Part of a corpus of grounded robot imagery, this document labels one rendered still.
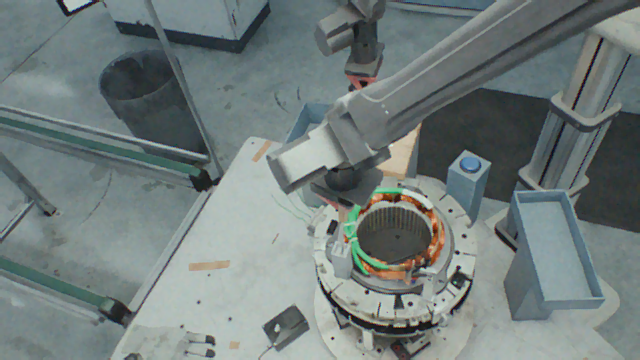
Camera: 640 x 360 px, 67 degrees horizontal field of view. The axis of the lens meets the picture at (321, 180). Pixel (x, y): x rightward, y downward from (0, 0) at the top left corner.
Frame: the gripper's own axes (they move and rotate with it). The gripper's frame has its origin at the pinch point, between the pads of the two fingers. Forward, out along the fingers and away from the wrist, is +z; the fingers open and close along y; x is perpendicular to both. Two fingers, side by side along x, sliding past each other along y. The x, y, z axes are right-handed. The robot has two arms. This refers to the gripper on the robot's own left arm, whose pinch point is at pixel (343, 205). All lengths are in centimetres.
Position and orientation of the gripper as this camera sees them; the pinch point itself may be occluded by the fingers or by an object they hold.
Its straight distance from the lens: 77.6
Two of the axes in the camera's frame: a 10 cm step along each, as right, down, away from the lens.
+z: 0.5, 5.4, 8.4
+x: 5.0, -7.4, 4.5
